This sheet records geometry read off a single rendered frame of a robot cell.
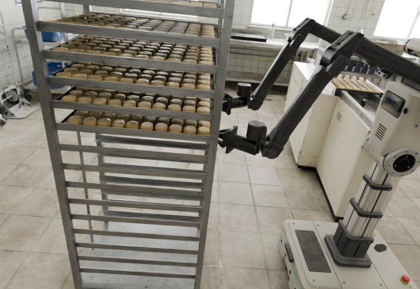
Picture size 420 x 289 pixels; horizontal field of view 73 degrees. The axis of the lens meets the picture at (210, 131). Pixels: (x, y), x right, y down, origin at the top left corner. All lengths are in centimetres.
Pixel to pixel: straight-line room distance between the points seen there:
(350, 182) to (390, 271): 62
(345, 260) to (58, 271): 166
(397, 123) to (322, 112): 137
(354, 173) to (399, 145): 84
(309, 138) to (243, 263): 137
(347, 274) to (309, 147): 136
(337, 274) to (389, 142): 78
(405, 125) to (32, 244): 219
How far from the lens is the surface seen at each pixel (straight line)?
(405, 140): 148
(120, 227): 200
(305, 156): 294
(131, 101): 115
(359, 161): 224
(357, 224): 176
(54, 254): 215
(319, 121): 279
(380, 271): 199
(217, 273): 197
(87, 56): 107
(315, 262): 185
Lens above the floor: 157
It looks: 27 degrees down
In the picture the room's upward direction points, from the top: 6 degrees clockwise
